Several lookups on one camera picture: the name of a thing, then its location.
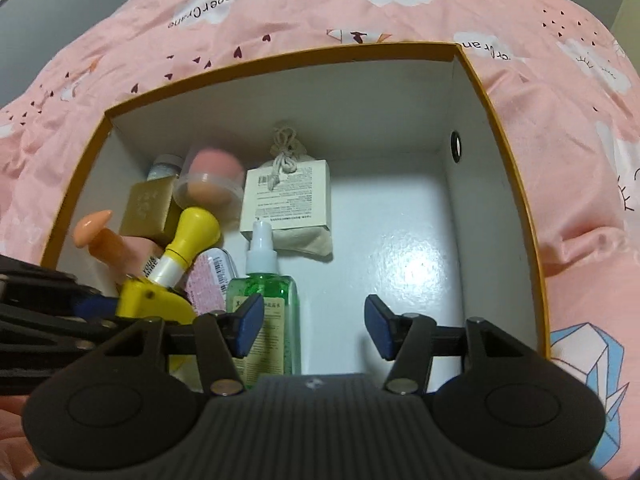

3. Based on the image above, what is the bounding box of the pink makeup sponge case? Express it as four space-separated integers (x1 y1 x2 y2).
172 146 247 212

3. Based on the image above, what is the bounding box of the pale blue glass jar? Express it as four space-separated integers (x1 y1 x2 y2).
146 154 184 182

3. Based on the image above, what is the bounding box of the peach plastic bottle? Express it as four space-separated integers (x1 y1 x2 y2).
74 209 168 297

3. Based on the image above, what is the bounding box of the orange-rimmed white cardboard box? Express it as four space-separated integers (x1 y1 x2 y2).
40 41 553 392

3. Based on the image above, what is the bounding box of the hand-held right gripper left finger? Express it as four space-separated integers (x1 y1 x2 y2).
97 293 266 396

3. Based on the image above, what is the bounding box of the yellow white plastic bottle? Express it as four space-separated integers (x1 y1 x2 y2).
115 207 222 376

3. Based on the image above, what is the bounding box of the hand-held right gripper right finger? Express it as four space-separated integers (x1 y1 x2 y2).
364 294 545 396

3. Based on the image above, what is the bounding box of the beige drawstring cloth pouch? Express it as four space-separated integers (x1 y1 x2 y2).
244 122 335 262

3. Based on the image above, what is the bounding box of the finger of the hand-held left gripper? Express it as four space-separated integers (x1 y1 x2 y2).
0 271 121 319
0 316 138 357

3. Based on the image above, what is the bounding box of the pink patterned tin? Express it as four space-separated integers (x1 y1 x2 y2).
184 247 234 322

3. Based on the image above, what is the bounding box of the gold faceted perfume bottle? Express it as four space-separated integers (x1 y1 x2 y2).
120 177 185 247

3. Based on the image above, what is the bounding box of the green spray bottle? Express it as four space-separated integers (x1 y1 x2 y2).
225 220 304 387

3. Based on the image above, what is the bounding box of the pink printed blanket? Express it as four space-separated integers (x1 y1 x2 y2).
0 0 640 480

